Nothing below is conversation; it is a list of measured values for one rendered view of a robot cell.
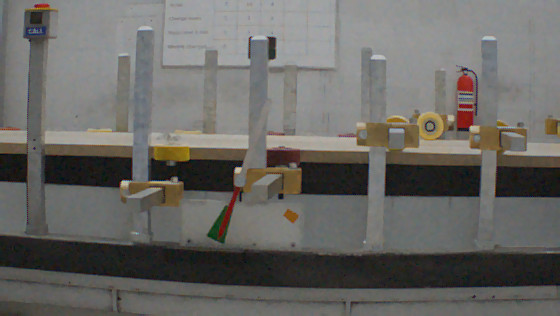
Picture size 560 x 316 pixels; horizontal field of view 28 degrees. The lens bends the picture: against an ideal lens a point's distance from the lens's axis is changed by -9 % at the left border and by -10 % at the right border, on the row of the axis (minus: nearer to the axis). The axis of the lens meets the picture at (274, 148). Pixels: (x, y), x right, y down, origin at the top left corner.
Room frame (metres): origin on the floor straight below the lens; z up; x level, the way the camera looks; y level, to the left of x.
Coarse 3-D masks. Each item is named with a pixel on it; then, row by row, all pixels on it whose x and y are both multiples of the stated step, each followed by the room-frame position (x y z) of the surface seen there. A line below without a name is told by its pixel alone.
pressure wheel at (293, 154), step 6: (270, 150) 2.59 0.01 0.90; (276, 150) 2.59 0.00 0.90; (282, 150) 2.59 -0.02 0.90; (288, 150) 2.59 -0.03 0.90; (294, 150) 2.60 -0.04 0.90; (270, 156) 2.59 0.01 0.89; (276, 156) 2.59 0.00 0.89; (282, 156) 2.59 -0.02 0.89; (288, 156) 2.59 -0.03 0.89; (294, 156) 2.60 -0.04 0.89; (270, 162) 2.59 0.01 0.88; (276, 162) 2.59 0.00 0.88; (282, 162) 2.59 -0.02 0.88; (288, 162) 2.59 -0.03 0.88; (282, 198) 2.62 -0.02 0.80
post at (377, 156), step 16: (384, 64) 2.48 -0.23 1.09; (384, 80) 2.48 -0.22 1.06; (384, 96) 2.48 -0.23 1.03; (384, 112) 2.48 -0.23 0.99; (384, 160) 2.48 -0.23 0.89; (384, 176) 2.48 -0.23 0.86; (368, 192) 2.48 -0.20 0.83; (384, 192) 2.48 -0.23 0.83; (368, 208) 2.48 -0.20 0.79; (368, 224) 2.48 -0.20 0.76; (368, 240) 2.48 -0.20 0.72
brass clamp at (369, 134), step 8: (360, 128) 2.48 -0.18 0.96; (368, 128) 2.47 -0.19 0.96; (376, 128) 2.47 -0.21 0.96; (384, 128) 2.47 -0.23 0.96; (392, 128) 2.47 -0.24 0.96; (400, 128) 2.47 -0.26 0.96; (408, 128) 2.47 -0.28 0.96; (416, 128) 2.46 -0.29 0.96; (360, 136) 2.47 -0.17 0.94; (368, 136) 2.47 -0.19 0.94; (376, 136) 2.47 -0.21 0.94; (384, 136) 2.47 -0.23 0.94; (408, 136) 2.47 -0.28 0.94; (416, 136) 2.46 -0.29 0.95; (360, 144) 2.49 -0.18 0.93; (368, 144) 2.47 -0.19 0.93; (376, 144) 2.47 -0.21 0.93; (384, 144) 2.47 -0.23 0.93; (408, 144) 2.47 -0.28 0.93; (416, 144) 2.46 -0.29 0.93
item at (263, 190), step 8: (264, 176) 2.42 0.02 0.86; (272, 176) 2.42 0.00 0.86; (280, 176) 2.45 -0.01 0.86; (256, 184) 2.22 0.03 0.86; (264, 184) 2.23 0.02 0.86; (272, 184) 2.29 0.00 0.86; (280, 184) 2.45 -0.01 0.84; (256, 192) 2.21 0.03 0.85; (264, 192) 2.21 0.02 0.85; (272, 192) 2.30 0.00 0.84; (256, 200) 2.21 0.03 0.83; (264, 200) 2.21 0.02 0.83
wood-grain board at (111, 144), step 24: (0, 144) 2.78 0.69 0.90; (24, 144) 2.77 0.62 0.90; (48, 144) 2.76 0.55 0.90; (72, 144) 2.76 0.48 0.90; (96, 144) 2.75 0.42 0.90; (120, 144) 2.77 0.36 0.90; (192, 144) 2.83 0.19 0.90; (216, 144) 2.85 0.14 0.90; (240, 144) 2.88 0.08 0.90; (288, 144) 2.92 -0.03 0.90; (312, 144) 2.94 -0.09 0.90; (336, 144) 2.97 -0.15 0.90; (432, 144) 3.08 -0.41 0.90; (456, 144) 3.11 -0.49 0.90; (528, 144) 3.22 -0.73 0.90; (552, 144) 3.26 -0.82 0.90
